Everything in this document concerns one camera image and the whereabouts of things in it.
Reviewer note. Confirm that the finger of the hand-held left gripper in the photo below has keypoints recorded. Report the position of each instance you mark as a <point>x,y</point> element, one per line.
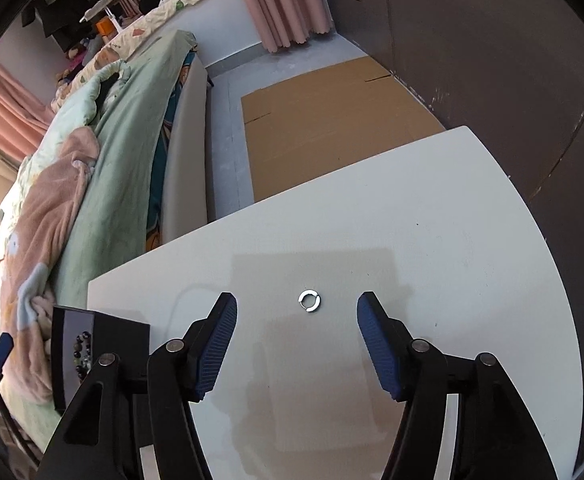
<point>1,354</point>

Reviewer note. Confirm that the pile of plush toys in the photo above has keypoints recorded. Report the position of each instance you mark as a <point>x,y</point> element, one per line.
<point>76,62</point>

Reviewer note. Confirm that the pale green duvet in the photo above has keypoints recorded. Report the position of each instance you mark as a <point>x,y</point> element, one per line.
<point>86,95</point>

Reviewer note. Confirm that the beige bed frame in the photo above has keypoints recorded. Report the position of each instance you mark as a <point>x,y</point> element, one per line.
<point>189,170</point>

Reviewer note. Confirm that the black jewelry box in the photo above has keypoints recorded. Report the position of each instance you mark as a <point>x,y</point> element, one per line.
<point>121,340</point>

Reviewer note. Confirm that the green blanket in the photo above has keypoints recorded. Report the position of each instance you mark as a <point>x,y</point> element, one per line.
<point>121,170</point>

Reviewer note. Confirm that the white folding table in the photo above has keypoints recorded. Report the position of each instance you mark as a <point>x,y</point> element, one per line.
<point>109,0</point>

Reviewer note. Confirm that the pink fleece blanket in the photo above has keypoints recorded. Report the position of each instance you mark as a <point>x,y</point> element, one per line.
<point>51,210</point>

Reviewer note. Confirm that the teal printed sheet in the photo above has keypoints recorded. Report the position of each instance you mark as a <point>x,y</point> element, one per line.
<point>164,140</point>

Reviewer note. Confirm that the orange box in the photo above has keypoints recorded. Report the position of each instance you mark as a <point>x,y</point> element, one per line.
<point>104,26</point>

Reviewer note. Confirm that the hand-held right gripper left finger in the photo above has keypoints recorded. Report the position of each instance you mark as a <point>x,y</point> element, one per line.
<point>216,345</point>

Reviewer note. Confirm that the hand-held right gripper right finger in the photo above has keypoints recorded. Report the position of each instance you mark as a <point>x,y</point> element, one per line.
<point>379,345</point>

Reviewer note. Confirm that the brown cardboard sheet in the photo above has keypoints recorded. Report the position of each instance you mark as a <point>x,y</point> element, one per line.
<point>332,125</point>

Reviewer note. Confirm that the floral quilt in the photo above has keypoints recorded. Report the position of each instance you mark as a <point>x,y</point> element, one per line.
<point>156,20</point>

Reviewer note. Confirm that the pink curtain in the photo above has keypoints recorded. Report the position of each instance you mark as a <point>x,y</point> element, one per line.
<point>6,110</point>
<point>282,0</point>

